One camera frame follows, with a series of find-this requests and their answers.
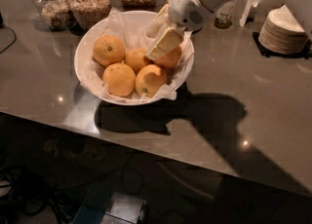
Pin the glass jar far left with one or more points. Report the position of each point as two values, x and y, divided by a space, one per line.
56 13

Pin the white ceramic bowl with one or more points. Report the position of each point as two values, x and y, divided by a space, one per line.
85 44

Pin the glass jar of nuts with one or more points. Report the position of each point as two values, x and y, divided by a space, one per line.
89 12

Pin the clear glass bottle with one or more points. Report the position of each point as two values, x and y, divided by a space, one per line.
223 17

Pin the white paper bowl liner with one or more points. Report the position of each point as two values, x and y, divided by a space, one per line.
130 29

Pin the stack of white plates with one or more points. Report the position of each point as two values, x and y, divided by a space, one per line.
281 33

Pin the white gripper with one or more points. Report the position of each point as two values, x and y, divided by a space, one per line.
185 6

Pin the orange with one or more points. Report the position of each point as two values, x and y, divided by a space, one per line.
170 59
136 59
150 79
108 49
120 79

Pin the white card stand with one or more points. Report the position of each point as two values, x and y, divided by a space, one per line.
246 12

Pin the black mat under plates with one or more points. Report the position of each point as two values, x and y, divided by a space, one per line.
306 53

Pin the grey box under table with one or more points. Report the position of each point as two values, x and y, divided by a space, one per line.
111 208

